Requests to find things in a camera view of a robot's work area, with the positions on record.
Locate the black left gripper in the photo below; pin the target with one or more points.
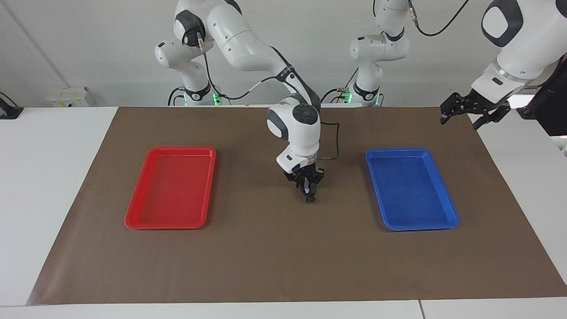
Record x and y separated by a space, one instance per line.
485 103

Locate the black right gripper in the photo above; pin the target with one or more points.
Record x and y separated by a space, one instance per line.
305 170

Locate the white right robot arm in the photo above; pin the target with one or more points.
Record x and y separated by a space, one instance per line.
248 44

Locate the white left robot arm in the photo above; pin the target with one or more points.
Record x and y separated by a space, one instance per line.
522 48

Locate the brown table mat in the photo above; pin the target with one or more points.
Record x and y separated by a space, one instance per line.
288 257

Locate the black monitor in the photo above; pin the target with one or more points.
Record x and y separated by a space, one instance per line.
553 115

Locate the blue plastic tray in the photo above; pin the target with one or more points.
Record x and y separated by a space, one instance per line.
412 195

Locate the red plastic tray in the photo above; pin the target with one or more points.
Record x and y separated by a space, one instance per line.
172 190

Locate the white socket box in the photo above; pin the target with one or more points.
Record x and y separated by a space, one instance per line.
66 96

